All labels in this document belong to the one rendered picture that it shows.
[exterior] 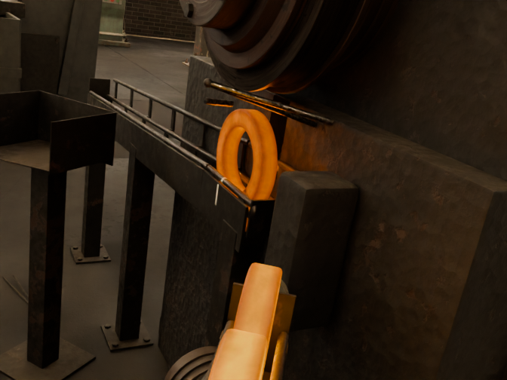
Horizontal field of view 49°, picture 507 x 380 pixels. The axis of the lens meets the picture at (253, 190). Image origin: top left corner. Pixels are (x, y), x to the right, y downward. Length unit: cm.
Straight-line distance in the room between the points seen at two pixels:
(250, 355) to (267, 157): 58
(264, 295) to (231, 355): 13
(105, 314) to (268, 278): 140
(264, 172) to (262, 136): 6
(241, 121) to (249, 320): 55
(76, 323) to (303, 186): 122
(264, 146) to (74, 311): 114
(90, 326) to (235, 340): 145
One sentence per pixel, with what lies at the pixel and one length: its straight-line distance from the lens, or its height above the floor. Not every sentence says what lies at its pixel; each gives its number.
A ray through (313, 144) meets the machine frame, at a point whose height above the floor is 82.
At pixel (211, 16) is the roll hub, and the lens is 87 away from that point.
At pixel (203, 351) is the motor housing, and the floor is 53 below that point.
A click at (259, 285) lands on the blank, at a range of 53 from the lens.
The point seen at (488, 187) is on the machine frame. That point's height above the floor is 87.
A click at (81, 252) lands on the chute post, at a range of 227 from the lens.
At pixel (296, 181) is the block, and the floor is 80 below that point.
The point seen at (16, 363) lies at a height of 1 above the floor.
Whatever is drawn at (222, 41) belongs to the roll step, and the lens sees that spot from 94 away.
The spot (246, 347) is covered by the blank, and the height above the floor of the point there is 80.
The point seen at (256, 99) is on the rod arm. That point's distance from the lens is 86.
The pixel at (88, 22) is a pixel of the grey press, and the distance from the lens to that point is 387.
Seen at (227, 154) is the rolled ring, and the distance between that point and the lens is 107.
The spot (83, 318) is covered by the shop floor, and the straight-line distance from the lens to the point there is 188.
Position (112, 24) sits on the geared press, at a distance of 928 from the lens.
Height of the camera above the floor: 103
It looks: 19 degrees down
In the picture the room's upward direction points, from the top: 9 degrees clockwise
